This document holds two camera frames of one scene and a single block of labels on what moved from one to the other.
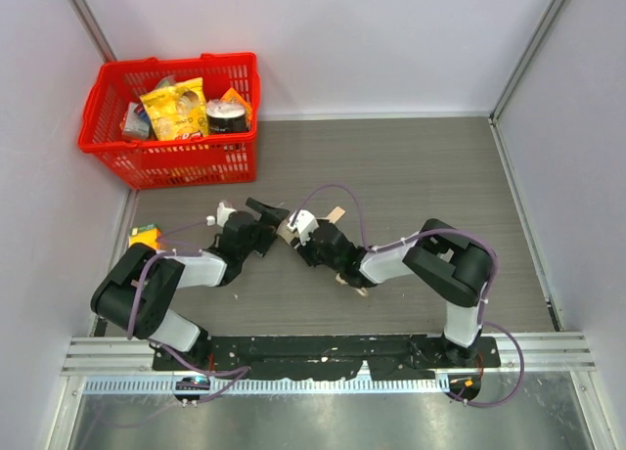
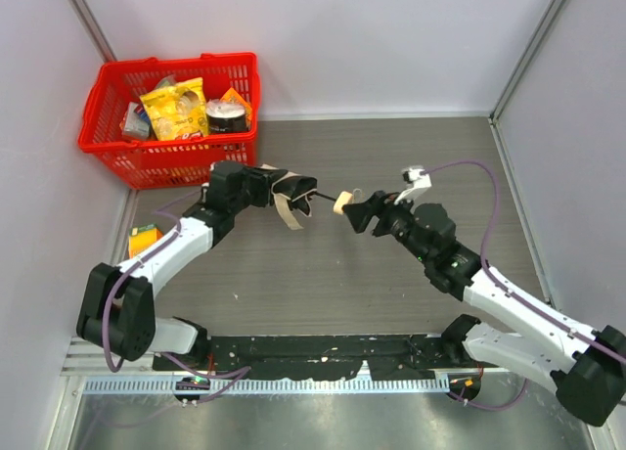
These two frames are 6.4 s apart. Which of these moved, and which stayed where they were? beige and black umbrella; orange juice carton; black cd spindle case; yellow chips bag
Moved: beige and black umbrella
Stayed: orange juice carton; black cd spindle case; yellow chips bag
